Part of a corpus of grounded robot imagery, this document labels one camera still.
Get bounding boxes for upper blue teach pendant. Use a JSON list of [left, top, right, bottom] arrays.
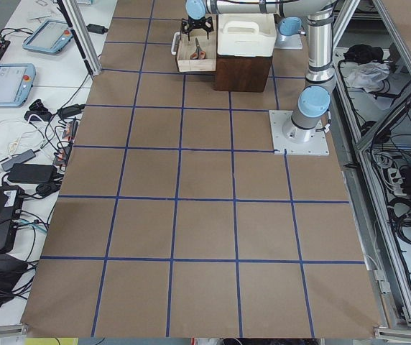
[[22, 19, 73, 55]]

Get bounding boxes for black orange scissors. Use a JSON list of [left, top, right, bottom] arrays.
[[190, 38, 206, 60]]

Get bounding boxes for aluminium frame post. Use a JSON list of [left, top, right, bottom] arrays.
[[57, 0, 102, 77]]

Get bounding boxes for white plastic tray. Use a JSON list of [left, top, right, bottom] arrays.
[[217, 14, 277, 57]]

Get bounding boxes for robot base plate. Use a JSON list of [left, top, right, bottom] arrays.
[[269, 110, 329, 156]]

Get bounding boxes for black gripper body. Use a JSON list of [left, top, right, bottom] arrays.
[[181, 17, 214, 35]]

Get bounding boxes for white crumpled cloth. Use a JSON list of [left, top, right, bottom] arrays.
[[346, 62, 390, 93]]

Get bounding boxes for white cable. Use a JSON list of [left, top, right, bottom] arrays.
[[0, 118, 47, 157]]

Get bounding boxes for large black power brick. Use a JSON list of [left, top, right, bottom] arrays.
[[7, 163, 57, 184]]

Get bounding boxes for dark brown wooden cabinet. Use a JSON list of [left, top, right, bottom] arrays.
[[214, 55, 272, 93]]

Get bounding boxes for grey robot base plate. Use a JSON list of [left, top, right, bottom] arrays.
[[274, 34, 303, 50]]

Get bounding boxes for lower blue teach pendant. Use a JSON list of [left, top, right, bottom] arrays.
[[0, 63, 36, 108]]

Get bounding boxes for blue teach pendant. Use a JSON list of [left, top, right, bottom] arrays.
[[0, 63, 36, 108], [22, 19, 73, 55]]

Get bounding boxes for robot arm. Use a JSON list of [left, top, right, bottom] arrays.
[[277, 17, 302, 37], [185, 1, 336, 144]]

